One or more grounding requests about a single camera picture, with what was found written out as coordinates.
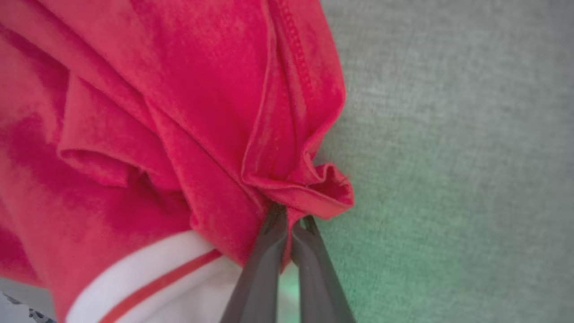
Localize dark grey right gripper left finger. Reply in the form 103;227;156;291
220;203;289;323

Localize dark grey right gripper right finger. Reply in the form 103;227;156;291
290;215;357;323

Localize red garment with white stripes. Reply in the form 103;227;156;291
0;0;355;323

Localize grey fabric sofa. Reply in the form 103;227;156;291
276;0;574;323

